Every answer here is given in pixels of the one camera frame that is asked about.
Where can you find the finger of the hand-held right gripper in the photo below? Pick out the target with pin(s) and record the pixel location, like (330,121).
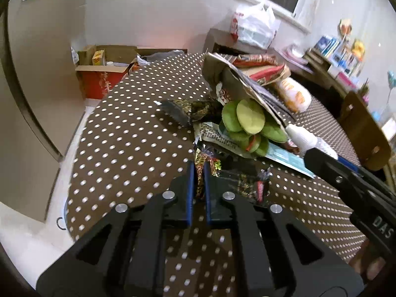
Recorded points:
(321,162)
(349,164)

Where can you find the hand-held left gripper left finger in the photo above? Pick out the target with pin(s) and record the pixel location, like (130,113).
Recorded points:
(189,198)

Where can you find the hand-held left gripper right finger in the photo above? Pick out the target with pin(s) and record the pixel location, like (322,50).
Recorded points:
(206,201)

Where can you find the white squeeze tube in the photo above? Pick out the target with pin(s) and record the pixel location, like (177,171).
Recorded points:
(301,136)

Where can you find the yellow red snack wrapper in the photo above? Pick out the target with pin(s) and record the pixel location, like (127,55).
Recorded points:
(208,164)

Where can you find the person's right hand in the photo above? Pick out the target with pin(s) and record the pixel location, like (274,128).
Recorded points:
(368,263)

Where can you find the wooden chair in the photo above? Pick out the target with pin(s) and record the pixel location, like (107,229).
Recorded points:
(362,130)

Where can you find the teal white flat packet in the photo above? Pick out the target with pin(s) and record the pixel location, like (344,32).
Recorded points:
(284,158)

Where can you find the dark crumpled candy wrapper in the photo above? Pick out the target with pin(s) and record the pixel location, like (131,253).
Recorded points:
(247,185)

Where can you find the black white printed wrapper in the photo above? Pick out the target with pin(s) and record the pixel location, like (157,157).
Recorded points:
(213,134)

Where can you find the orange white plastic bag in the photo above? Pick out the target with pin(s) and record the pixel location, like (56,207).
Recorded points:
(294,94)

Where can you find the brown dotted tablecloth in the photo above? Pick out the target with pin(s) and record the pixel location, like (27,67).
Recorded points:
(130,148)

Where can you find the pile of green round discs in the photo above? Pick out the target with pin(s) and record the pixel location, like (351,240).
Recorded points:
(250,120)

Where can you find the black foil wrapper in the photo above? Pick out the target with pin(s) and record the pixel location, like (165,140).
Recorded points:
(178,111)

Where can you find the brown patterned wrapper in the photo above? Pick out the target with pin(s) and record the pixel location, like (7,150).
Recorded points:
(204,109)

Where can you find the wooden shelf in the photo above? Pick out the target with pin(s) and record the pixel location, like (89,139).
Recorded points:
(321,68)

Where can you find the red white flat packet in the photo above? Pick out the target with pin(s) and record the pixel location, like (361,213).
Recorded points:
(266,72)

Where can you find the pink printed papers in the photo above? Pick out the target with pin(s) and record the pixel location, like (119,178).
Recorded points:
(294,52)

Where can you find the row of books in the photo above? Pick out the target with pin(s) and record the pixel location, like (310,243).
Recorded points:
(328,46)

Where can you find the brown paper bag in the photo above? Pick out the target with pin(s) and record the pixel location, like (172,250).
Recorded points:
(238,80)

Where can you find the orange red snack packet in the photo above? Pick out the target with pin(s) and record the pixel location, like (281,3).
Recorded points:
(260,59)

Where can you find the crumpled grey plastic bag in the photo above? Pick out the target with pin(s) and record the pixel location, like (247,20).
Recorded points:
(157,56)

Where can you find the red cardboard box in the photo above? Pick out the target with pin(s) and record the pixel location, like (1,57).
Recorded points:
(99,80)

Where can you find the white plastic shopping bag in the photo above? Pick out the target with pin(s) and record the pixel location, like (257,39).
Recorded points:
(255,26)

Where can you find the small yellow box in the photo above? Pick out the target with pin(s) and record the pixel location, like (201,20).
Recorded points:
(98,58)

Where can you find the beige refrigerator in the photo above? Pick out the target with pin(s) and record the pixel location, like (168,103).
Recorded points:
(27,130)

